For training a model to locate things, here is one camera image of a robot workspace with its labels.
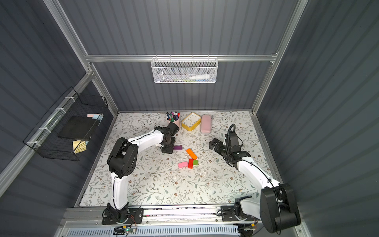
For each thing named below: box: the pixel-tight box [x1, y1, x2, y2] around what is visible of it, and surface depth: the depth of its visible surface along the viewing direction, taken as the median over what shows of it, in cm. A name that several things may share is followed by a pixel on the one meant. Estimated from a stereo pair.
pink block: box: [177, 160, 189, 169], surface depth 93 cm
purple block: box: [173, 145, 183, 151], surface depth 101 cm
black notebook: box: [58, 115, 101, 140], surface depth 74 cm
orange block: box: [186, 148, 198, 160], surface depth 98 cm
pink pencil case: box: [200, 114, 212, 134], surface depth 114 cm
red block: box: [187, 158, 194, 169], surface depth 93 cm
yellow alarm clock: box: [181, 112, 202, 132], surface depth 114 cm
